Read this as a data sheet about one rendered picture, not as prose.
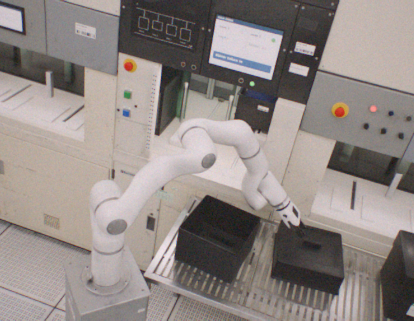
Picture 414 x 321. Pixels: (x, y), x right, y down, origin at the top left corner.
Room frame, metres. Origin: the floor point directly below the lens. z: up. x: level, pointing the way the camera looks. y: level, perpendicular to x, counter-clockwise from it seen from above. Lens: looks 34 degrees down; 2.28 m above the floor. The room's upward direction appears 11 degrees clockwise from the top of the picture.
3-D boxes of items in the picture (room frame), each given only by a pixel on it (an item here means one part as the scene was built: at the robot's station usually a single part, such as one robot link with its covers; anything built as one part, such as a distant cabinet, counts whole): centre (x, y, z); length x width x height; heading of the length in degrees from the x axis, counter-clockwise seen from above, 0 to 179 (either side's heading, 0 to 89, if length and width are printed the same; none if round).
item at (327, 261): (1.59, -0.52, 0.83); 0.29 x 0.29 x 0.13; 85
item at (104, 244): (1.33, 0.33, 1.07); 0.19 x 0.12 x 0.24; 28
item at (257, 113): (2.52, -0.23, 1.06); 0.24 x 0.20 x 0.32; 78
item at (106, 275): (1.30, 0.31, 0.85); 0.19 x 0.19 x 0.18
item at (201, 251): (1.56, -0.11, 0.85); 0.28 x 0.28 x 0.17; 70
